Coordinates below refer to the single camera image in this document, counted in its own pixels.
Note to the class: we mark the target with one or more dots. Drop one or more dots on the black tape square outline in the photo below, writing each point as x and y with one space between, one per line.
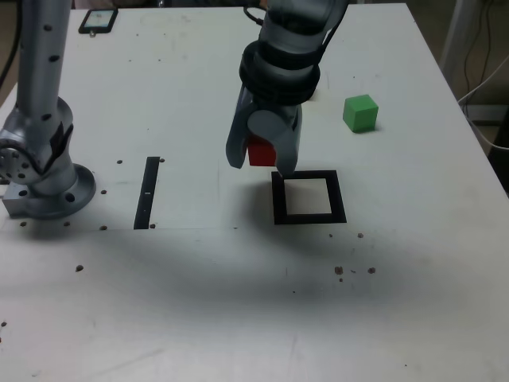
338 199

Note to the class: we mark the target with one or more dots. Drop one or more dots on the black tape strip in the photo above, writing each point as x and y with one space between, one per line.
146 191

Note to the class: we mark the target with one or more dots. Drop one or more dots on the green cube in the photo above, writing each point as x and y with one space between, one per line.
360 113

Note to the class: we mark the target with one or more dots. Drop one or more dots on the black smartphone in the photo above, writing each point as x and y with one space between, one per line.
98 20

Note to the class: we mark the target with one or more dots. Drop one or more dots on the red cube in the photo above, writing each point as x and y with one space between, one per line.
260 153

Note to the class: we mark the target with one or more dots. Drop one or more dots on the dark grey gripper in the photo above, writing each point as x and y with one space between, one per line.
278 108

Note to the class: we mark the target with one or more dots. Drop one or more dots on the white frame post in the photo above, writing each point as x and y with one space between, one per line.
457 32

